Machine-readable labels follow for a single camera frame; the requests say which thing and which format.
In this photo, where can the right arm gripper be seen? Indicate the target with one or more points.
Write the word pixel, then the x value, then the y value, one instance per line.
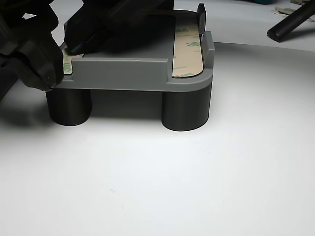
pixel 14 32

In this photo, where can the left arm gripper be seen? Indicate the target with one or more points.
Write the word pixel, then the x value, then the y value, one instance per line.
pixel 137 29

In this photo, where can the tape strip with 3M liner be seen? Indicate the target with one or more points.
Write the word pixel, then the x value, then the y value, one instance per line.
pixel 69 66
pixel 187 56

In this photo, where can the black cylindrical fixture leg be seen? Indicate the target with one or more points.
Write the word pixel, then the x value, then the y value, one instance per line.
pixel 187 108
pixel 69 108

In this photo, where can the black upright clip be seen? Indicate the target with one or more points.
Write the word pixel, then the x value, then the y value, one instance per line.
pixel 202 17

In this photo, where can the teal object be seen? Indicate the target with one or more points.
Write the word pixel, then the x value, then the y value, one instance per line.
pixel 265 1

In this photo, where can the peeled tan liner piece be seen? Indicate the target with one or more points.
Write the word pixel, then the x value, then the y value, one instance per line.
pixel 299 1
pixel 283 10
pixel 311 20

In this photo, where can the black cylindrical rod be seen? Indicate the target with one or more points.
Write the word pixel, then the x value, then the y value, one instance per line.
pixel 290 23

